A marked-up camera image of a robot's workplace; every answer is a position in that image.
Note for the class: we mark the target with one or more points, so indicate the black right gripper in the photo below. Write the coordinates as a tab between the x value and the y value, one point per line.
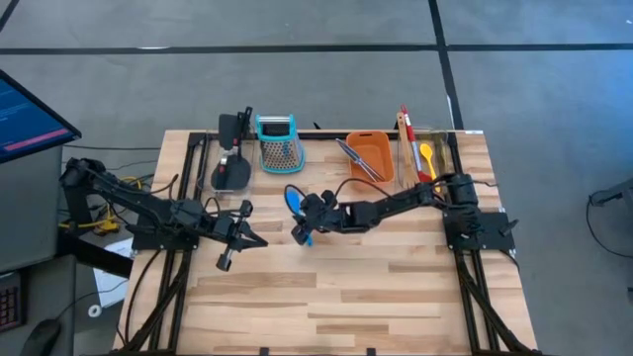
324	217

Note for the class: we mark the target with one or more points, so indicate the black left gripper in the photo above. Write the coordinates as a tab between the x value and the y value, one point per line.
222	227

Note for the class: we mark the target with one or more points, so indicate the blue silicone spoon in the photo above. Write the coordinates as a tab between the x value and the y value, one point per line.
294	203

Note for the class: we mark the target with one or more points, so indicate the wooden slotted spatula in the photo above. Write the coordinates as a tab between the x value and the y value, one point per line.
403	133

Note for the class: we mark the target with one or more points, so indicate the yellow silicone spoon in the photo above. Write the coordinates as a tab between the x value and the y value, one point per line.
426	150

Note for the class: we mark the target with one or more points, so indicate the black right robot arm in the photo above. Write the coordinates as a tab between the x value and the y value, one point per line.
395	203

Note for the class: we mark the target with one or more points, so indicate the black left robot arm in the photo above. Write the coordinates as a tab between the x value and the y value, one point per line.
123	193

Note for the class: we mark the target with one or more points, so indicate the teal steel box grater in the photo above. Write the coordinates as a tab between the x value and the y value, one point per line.
279	155

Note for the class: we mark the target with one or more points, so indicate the orange plastic bin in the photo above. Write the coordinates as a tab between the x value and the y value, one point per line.
373	146

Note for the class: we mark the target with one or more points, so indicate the clear plastic bin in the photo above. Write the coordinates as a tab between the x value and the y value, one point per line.
445	148
207	148

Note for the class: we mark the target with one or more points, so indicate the white paper sheet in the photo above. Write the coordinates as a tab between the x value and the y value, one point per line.
111	292

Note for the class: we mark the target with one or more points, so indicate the black cart leg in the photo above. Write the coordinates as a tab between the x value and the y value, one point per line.
94	254

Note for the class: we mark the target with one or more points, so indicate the white tape roll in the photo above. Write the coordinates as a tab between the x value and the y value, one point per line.
90	311

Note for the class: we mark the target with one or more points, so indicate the black computer mouse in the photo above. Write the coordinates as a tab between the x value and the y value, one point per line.
39	341

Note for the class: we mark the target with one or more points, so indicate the black keyboard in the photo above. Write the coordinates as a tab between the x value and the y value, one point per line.
9	309

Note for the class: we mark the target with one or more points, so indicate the computer monitor with blue screen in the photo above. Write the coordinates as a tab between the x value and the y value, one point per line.
25	123

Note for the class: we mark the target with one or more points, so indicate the dark gray floor stand leg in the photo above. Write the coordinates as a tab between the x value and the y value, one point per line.
610	197

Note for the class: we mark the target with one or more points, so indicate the black aluminium table frame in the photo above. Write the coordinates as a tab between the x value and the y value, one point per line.
326	134

